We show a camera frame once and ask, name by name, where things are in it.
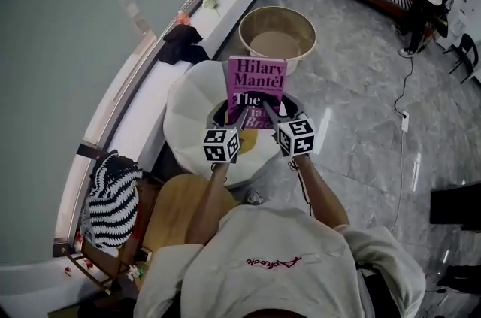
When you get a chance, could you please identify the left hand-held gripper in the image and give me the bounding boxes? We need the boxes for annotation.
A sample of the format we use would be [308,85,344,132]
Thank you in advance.
[202,104,251,164]

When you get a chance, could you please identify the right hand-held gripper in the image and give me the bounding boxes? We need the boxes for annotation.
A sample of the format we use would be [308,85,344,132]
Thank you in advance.
[262,93,317,158]

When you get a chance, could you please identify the white flower-shaped floor cushion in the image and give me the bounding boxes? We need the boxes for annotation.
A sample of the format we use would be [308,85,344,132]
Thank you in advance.
[163,59,298,189]

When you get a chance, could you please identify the pink book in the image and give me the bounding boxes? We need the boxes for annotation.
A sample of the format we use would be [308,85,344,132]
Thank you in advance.
[227,56,289,130]

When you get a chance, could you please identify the person's left forearm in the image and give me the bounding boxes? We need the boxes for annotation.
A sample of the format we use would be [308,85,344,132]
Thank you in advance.
[186,161,230,246]

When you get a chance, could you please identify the person's right forearm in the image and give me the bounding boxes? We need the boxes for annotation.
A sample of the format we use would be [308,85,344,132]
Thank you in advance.
[295,154,350,229]

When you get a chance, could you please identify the wooden coffee table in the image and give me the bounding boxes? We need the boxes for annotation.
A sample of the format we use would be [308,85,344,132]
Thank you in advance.
[133,173,241,295]

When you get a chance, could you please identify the crumpled black garment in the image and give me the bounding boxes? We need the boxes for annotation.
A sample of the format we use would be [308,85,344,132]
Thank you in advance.
[157,24,211,66]

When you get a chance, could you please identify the white flower bunch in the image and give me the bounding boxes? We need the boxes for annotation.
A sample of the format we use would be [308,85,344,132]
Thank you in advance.
[201,0,222,17]

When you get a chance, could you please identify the black white striped knit blanket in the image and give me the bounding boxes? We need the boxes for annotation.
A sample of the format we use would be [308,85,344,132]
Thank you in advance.
[79,153,144,250]

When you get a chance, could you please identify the person's grey shirt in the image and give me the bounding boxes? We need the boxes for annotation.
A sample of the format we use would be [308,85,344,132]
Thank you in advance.
[133,204,428,318]

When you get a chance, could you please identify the small potted white flowers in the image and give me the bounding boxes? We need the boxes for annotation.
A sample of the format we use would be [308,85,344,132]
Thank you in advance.
[126,263,146,283]

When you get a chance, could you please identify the wooden shelf rack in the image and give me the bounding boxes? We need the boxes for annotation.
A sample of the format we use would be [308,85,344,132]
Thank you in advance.
[59,173,166,295]

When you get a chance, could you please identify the black chair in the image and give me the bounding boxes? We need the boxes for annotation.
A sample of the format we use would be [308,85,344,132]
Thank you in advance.
[442,33,481,85]

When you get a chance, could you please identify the clear bottle red label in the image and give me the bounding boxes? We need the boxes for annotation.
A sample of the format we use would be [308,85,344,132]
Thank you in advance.
[71,229,86,256]

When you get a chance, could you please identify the black screen panel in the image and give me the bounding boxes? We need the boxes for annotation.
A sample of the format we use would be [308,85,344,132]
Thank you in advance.
[429,182,481,233]

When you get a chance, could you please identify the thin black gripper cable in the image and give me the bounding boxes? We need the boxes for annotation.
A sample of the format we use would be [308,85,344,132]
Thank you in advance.
[288,157,313,217]

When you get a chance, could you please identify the black power cable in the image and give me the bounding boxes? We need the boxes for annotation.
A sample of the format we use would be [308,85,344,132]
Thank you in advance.
[393,55,414,114]

